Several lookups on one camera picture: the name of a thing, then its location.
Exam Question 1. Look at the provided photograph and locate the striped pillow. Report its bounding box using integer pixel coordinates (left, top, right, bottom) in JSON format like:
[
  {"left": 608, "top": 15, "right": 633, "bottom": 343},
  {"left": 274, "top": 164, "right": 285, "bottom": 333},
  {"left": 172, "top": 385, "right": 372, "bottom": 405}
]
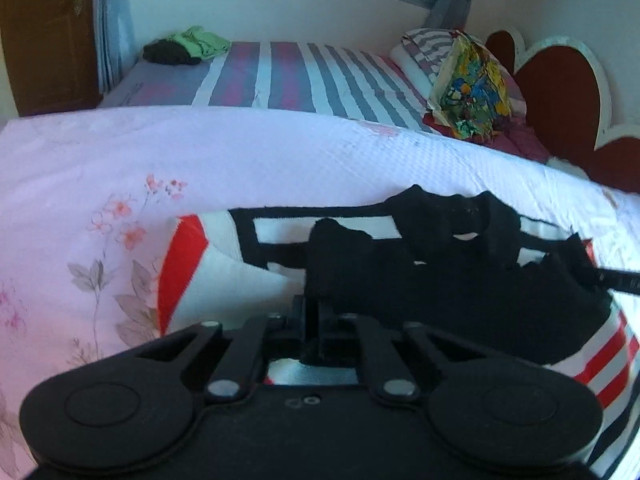
[{"left": 390, "top": 27, "right": 526, "bottom": 111}]

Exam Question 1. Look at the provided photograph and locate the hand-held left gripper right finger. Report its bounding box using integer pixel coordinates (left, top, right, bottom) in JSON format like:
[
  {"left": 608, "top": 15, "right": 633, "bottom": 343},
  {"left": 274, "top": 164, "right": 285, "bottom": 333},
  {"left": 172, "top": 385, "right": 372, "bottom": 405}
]
[{"left": 317, "top": 300, "right": 495, "bottom": 404}]

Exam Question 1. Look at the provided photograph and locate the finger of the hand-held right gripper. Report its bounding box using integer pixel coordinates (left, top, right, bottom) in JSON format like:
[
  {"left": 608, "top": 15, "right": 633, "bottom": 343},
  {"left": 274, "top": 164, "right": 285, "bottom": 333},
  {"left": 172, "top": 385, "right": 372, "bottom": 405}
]
[{"left": 579, "top": 265, "right": 640, "bottom": 298}]

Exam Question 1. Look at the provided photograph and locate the striped knit sweater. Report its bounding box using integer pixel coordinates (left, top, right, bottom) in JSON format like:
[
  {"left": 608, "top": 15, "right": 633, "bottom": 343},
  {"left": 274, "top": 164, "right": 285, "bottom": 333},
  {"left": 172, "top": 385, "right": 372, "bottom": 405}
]
[{"left": 157, "top": 185, "right": 640, "bottom": 479}]

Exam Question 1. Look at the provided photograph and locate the dark cloth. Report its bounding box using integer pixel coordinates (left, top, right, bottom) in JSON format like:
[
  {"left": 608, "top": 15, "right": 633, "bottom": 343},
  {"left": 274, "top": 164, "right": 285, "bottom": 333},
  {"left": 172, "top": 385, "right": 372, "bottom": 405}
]
[{"left": 142, "top": 39, "right": 202, "bottom": 67}]

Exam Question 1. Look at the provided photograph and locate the colourful patterned pillow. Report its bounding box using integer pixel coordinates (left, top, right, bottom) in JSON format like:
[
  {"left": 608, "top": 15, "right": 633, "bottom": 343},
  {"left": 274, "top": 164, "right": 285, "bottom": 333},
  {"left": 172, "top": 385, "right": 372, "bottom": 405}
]
[{"left": 425, "top": 32, "right": 514, "bottom": 144}]

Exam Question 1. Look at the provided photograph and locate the green cloth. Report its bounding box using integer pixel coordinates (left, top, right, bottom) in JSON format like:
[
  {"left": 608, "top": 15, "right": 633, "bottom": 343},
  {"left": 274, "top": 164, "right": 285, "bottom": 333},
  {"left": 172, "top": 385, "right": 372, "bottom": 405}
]
[{"left": 167, "top": 26, "right": 232, "bottom": 61}]

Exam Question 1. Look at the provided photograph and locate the red scalloped headboard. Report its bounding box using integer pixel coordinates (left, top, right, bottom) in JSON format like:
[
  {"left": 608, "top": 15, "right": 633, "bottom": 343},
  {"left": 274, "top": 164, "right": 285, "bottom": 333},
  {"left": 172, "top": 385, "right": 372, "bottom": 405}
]
[{"left": 482, "top": 27, "right": 640, "bottom": 194}]

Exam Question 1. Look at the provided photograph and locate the pink floral bed sheet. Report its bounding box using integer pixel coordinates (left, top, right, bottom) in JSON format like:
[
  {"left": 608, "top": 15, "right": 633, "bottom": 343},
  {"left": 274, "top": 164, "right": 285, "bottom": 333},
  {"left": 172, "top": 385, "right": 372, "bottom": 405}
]
[{"left": 0, "top": 105, "right": 640, "bottom": 480}]

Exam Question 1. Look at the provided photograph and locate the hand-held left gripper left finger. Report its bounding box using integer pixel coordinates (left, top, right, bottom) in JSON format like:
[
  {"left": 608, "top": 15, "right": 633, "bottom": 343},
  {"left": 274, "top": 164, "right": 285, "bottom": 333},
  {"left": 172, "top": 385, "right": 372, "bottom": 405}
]
[{"left": 132, "top": 294, "right": 311, "bottom": 404}]

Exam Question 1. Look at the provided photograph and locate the bed with striped sheet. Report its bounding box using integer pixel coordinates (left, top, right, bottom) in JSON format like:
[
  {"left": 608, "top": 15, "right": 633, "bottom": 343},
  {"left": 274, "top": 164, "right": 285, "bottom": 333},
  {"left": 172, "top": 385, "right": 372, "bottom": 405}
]
[{"left": 97, "top": 40, "right": 526, "bottom": 137}]

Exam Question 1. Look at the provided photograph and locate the brown wooden door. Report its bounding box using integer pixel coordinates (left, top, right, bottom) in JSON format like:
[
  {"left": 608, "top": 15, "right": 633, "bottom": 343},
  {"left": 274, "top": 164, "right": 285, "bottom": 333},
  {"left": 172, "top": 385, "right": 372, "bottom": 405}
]
[{"left": 0, "top": 0, "right": 104, "bottom": 119}]

